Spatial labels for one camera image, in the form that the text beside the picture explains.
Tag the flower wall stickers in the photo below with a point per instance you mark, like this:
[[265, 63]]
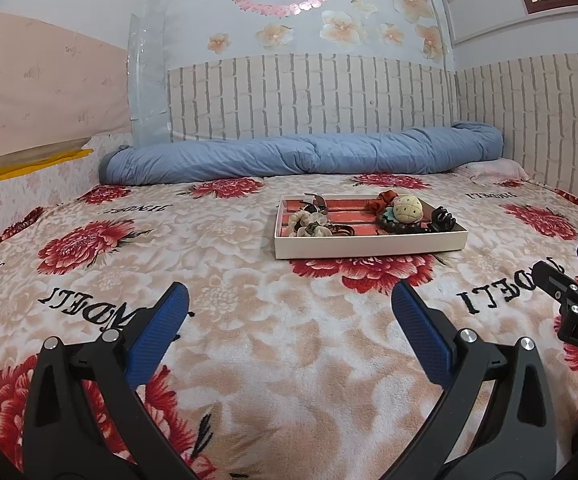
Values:
[[339, 27]]

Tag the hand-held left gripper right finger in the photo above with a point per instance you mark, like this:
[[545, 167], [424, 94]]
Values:
[[419, 330]]

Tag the pink pillow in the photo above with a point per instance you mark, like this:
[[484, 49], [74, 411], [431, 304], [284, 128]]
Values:
[[499, 170]]

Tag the clear plastic sheet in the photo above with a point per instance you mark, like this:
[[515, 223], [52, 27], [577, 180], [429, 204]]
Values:
[[146, 85]]

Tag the pink patterned board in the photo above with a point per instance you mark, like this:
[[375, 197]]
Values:
[[44, 90]]

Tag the brown oval hair clip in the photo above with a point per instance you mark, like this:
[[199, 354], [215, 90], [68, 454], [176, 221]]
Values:
[[343, 231]]

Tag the rolled blue quilt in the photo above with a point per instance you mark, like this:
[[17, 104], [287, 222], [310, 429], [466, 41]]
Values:
[[269, 157]]

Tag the yellow tape strip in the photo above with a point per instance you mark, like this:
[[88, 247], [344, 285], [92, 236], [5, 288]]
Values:
[[29, 165]]

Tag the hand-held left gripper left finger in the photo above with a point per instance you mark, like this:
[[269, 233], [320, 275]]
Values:
[[161, 330]]

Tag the cream organza scrunchie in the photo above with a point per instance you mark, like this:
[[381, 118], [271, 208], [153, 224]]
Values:
[[301, 220]]

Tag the floral plush blanket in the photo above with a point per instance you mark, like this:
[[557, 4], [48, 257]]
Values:
[[219, 270]]

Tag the white tray box red lining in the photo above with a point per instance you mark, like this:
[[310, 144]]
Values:
[[369, 247]]

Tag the cream plush hair clip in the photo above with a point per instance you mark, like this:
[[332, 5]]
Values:
[[409, 208]]

